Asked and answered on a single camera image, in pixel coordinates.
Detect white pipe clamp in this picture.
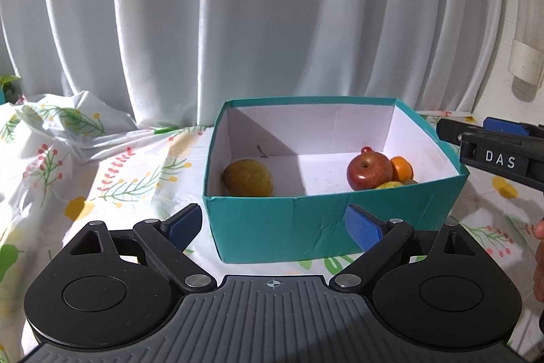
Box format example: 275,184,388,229
509,39,544,86

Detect teal cardboard box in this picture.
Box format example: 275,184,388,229
202,97,470,265

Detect person's right hand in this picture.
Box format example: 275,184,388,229
532,217,544,302

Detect large orange tangerine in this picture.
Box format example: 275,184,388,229
390,156,414,182

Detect red apple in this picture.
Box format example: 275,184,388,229
347,152,394,191

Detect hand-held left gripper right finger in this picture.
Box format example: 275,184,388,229
330,205,485,291

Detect brown-yellow pear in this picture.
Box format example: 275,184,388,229
222,160,273,197

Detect white curtain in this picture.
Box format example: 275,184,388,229
0,0,517,134

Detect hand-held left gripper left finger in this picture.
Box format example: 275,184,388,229
59,203,217,293

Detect floral white tablecloth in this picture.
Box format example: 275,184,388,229
0,91,544,359

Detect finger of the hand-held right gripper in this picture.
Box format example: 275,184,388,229
483,117,544,143
437,120,483,146

